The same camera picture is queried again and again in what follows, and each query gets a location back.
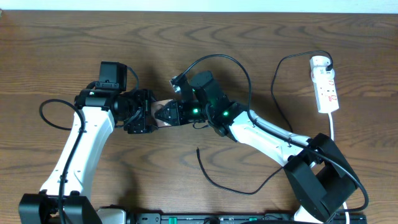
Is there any white USB charger plug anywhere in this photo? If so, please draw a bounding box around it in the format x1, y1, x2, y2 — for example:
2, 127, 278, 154
311, 67, 335, 83

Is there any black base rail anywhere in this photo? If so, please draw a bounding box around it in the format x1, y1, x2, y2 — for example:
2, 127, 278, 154
135, 212, 368, 224

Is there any black USB charging cable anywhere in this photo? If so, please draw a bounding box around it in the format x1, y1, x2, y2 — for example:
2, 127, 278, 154
196, 50, 334, 196

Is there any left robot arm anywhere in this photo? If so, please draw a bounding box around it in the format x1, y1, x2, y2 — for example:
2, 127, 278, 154
19, 61, 157, 223

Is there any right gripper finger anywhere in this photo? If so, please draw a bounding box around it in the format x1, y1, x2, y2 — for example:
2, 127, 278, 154
155, 113, 180, 126
155, 100, 178, 118

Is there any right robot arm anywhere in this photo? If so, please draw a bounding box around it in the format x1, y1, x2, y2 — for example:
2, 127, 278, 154
154, 71, 358, 222

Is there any white power strip cord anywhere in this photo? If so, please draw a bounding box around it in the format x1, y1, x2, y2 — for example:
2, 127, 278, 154
327, 112, 351, 224

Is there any right camera black cable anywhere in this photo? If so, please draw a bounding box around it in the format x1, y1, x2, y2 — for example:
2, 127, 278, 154
177, 54, 369, 218

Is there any white power strip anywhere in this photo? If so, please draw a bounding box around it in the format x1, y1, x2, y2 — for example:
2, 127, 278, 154
310, 55, 339, 114

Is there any camera black cable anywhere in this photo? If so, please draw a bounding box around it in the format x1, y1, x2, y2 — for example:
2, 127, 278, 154
177, 54, 369, 218
38, 65, 141, 224

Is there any left camera black cable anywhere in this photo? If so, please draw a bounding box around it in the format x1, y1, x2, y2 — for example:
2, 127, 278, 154
38, 65, 141, 224

